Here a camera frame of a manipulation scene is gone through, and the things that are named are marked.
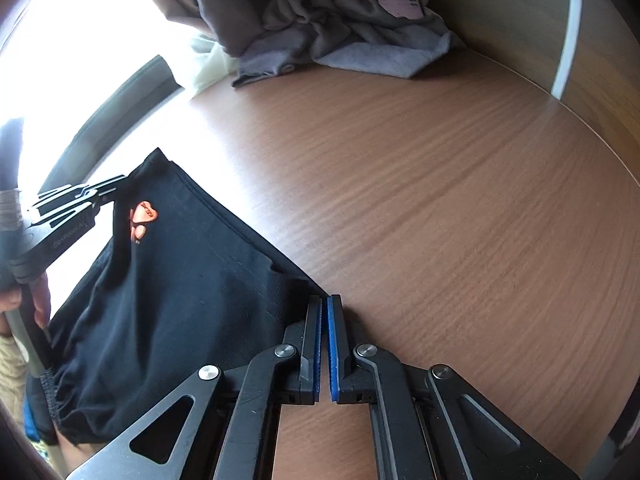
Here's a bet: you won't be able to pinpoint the cream folded pants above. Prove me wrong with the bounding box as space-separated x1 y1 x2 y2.
0 332 31 411

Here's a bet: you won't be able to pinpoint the person's left hand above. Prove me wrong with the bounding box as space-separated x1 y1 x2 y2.
0 270 52 333

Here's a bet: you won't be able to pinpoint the black window frame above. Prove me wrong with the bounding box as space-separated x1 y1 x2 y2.
37 55 186 196

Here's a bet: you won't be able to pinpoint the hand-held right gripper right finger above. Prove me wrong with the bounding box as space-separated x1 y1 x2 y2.
326 294 581 480

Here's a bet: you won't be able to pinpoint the blue folded garment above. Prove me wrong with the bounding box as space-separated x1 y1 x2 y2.
22 400 45 442

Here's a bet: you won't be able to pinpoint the black shorts pants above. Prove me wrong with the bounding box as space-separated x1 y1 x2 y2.
25 147 331 446

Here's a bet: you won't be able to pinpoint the white trim strip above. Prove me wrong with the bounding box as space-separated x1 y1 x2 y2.
551 0 584 100

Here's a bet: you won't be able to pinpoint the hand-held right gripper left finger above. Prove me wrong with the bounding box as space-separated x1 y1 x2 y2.
95 295 323 480

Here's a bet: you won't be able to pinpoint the white sheer curtain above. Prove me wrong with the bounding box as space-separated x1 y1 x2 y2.
190 35 242 94

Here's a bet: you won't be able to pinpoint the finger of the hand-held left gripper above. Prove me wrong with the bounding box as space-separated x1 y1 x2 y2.
27 191 119 226
35 174 130 202

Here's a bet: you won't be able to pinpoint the dark grey curtain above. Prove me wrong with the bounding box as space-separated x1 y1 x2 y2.
172 0 468 89

